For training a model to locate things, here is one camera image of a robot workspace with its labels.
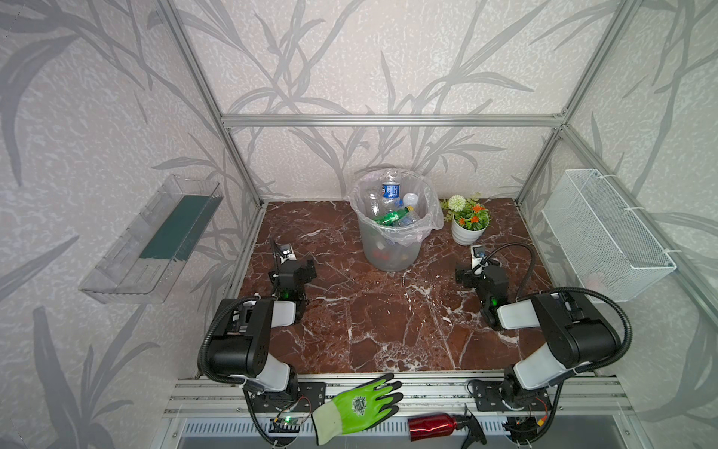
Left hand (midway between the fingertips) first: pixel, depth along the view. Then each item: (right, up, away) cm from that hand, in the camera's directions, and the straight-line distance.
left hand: (296, 251), depth 94 cm
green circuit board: (+4, -43, -22) cm, 48 cm away
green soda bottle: (+32, +11, -11) cm, 35 cm away
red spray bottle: (+44, -39, -27) cm, 65 cm away
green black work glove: (+23, -38, -23) cm, 50 cm away
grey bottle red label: (+39, +18, 0) cm, 43 cm away
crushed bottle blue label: (+32, +18, -7) cm, 38 cm away
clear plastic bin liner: (+35, +16, -3) cm, 39 cm away
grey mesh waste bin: (+29, -1, -3) cm, 29 cm away
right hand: (+61, 0, +1) cm, 61 cm away
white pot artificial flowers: (+60, +11, +3) cm, 61 cm away
